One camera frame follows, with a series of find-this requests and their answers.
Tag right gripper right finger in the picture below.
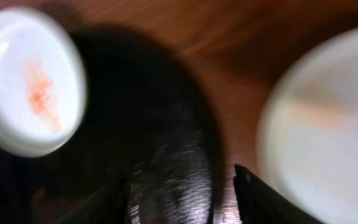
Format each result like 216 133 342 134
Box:
233 164 321 224

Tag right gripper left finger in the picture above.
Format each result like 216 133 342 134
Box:
57 177 129 224

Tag light blue plate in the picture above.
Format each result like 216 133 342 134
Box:
257 28 358 223
0 7 88 157

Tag black round serving tray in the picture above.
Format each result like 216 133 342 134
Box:
0 26 223 223

